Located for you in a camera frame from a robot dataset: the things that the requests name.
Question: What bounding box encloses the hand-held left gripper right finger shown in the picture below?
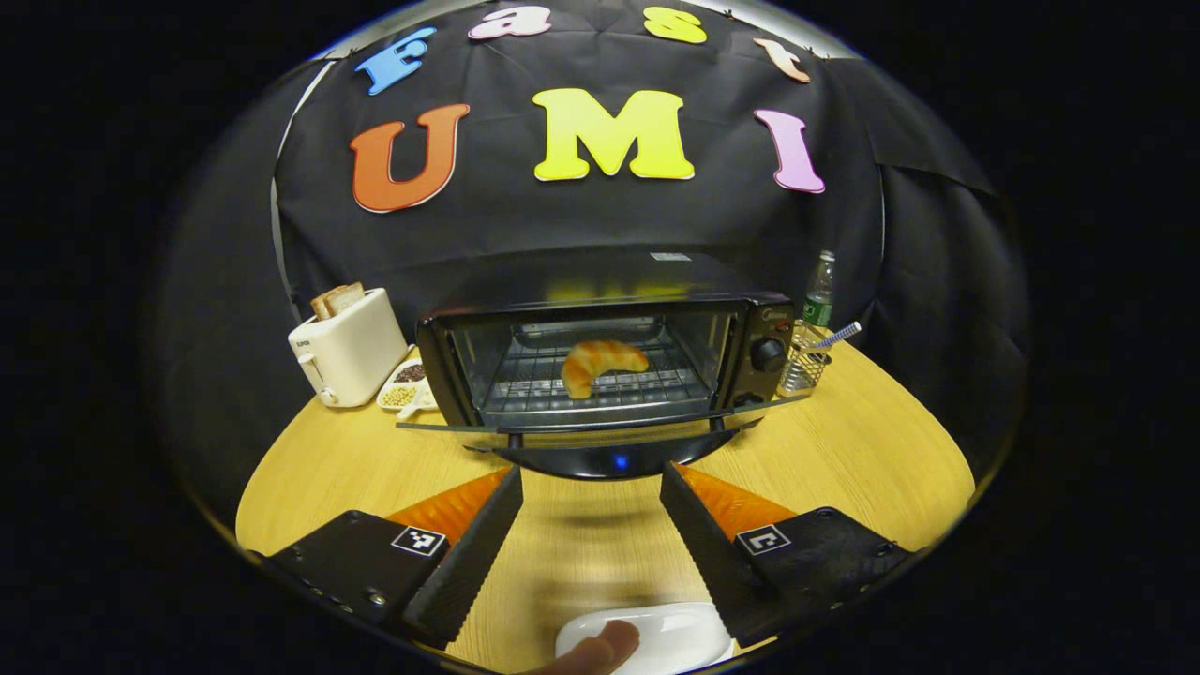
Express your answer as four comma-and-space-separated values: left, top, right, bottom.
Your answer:
659, 461, 912, 648

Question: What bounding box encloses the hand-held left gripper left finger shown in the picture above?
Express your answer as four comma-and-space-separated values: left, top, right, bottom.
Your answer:
262, 466, 524, 650

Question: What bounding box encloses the black electric oven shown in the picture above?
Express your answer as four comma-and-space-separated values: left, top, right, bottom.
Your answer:
396, 248, 809, 481

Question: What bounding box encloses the golden croissant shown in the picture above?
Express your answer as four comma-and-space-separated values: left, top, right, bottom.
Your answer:
561, 339, 650, 400

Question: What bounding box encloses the white plate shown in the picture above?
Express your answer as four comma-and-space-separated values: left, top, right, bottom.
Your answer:
555, 602, 735, 675

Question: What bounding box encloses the divided white snack dish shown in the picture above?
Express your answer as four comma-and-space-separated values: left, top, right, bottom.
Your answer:
377, 356, 440, 420

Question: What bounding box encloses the white toaster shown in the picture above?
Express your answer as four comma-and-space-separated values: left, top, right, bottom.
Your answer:
288, 287, 410, 409

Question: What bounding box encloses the clear water bottle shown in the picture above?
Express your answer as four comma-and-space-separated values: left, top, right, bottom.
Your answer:
802, 249, 837, 329

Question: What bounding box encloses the black backdrop cloth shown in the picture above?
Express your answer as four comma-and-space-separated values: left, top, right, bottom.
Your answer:
159, 0, 1028, 488

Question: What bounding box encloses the wire oven rack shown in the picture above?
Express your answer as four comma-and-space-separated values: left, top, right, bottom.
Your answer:
478, 323, 718, 420

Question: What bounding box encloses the wire mesh holder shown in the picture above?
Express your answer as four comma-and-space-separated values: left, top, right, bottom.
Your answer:
776, 323, 833, 398

